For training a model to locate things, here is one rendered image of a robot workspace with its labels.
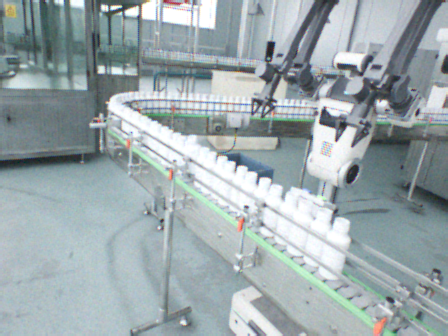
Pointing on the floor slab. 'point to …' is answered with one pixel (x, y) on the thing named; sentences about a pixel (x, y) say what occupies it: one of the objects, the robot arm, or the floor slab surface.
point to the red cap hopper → (177, 34)
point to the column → (245, 29)
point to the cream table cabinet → (231, 83)
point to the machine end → (436, 160)
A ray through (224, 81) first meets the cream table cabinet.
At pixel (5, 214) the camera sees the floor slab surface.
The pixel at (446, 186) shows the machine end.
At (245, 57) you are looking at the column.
